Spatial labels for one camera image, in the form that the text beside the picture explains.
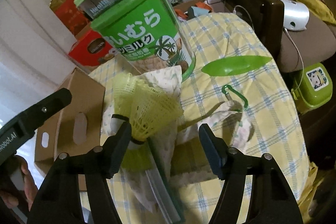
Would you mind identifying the blue grey hair dryer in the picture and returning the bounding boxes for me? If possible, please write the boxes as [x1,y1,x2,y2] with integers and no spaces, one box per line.
[187,6,211,20]

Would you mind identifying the white charging cable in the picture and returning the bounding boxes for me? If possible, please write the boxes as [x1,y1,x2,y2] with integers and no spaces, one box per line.
[233,4,305,93]

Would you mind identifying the green labelled plastic jar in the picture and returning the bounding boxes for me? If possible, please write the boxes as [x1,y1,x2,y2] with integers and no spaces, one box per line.
[91,0,196,80]

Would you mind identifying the brown cardboard box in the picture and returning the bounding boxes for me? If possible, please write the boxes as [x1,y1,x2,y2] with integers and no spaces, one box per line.
[34,68,105,177]

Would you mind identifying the person's left hand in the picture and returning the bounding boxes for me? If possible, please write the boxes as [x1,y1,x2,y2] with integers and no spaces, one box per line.
[1,155,38,210]

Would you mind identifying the white patterned cloth bag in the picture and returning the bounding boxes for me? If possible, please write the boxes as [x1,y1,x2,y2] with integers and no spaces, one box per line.
[101,65,255,214]

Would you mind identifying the green plastic leaf knife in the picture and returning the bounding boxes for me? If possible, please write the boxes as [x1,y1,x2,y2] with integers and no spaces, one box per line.
[202,55,272,77]

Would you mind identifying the red upper gift box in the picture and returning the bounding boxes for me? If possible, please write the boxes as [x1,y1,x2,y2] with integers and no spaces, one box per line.
[52,0,89,36]

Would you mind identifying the white round device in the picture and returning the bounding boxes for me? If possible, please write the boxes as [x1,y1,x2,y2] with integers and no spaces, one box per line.
[280,0,310,31]

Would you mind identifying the green carabiner clip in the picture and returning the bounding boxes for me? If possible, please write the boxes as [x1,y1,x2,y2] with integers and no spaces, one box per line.
[221,84,249,110]

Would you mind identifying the red collection gift box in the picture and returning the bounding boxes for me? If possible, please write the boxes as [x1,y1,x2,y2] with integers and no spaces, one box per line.
[68,27,117,68]

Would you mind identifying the yellow-green shuttlecock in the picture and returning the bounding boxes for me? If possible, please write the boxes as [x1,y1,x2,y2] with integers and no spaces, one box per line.
[111,72,184,172]

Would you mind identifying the yellow cloth on sofa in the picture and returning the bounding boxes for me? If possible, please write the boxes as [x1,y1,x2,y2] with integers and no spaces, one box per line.
[295,0,336,25]

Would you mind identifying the green lunch box sticker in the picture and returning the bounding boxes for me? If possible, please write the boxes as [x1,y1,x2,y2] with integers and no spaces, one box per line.
[291,63,333,114]

